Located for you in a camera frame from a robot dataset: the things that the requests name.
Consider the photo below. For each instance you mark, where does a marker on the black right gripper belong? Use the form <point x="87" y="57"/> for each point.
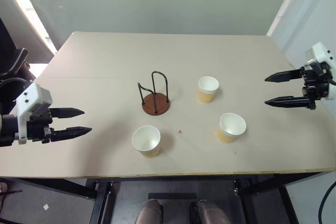
<point x="316" y="82"/>

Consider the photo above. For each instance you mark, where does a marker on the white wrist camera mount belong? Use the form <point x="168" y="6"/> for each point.
<point x="30" y="98"/>
<point x="322" y="51"/>

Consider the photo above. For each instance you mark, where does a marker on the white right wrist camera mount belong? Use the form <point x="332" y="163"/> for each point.
<point x="322" y="51"/>

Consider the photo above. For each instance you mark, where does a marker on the yellow paper cup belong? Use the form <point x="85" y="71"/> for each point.
<point x="207" y="91"/>
<point x="147" y="142"/>
<point x="231" y="129"/>

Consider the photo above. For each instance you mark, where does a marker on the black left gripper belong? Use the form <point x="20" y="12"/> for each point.
<point x="36" y="128"/>

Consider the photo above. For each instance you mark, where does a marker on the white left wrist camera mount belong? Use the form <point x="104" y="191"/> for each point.
<point x="30" y="98"/>

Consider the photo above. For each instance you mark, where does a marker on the black metal table frame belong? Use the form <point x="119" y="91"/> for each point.
<point x="168" y="178"/>

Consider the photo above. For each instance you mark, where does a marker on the white paper scrap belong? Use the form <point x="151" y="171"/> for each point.
<point x="46" y="207"/>

